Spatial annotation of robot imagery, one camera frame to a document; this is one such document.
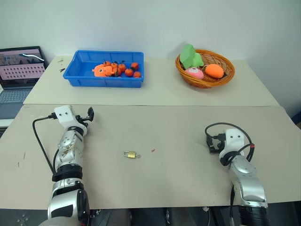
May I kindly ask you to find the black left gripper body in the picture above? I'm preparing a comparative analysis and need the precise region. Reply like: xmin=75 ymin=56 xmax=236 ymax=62
xmin=75 ymin=113 xmax=89 ymax=127

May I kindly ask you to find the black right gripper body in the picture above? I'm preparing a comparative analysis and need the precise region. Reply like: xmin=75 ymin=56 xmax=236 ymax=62
xmin=212 ymin=133 xmax=227 ymax=154

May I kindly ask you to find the blue plastic bin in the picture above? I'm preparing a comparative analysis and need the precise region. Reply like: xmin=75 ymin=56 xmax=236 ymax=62
xmin=62 ymin=49 xmax=145 ymax=89

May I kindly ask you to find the orange plush fish toy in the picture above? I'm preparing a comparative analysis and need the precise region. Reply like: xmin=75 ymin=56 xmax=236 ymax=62
xmin=92 ymin=64 xmax=118 ymax=78

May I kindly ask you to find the brown wicker basket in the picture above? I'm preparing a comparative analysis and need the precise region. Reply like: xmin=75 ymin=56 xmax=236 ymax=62
xmin=174 ymin=48 xmax=236 ymax=89

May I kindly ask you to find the pink round plush toy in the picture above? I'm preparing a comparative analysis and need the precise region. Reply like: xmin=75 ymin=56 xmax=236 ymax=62
xmin=184 ymin=67 xmax=205 ymax=80

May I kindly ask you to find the orange round plush toy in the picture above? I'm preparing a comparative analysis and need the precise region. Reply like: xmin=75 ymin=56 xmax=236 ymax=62
xmin=205 ymin=64 xmax=224 ymax=79

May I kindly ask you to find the grey open laptop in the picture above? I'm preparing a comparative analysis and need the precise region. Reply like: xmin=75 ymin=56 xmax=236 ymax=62
xmin=0 ymin=46 xmax=49 ymax=128

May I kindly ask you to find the blue object at edge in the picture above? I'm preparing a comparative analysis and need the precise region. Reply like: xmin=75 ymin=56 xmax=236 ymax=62
xmin=291 ymin=110 xmax=301 ymax=129

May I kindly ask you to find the green plush toy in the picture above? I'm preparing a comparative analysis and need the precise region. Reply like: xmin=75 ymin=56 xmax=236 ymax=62
xmin=180 ymin=43 xmax=205 ymax=70

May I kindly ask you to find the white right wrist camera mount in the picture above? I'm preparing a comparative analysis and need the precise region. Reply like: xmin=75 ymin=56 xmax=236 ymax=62
xmin=219 ymin=128 xmax=246 ymax=163

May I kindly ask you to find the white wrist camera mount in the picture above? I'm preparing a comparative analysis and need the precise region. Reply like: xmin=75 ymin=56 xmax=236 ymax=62
xmin=219 ymin=128 xmax=246 ymax=163
xmin=54 ymin=105 xmax=81 ymax=129

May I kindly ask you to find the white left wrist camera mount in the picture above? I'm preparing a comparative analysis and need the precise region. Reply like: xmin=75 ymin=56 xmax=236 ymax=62
xmin=54 ymin=105 xmax=81 ymax=129

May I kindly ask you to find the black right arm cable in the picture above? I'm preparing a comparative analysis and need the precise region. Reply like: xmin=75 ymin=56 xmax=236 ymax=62
xmin=204 ymin=122 xmax=256 ymax=167

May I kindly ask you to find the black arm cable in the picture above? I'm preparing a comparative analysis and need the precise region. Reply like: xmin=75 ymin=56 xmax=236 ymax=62
xmin=32 ymin=112 xmax=59 ymax=182
xmin=204 ymin=122 xmax=256 ymax=167

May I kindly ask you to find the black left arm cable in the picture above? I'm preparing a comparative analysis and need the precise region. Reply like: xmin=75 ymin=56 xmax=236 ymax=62
xmin=32 ymin=112 xmax=59 ymax=182

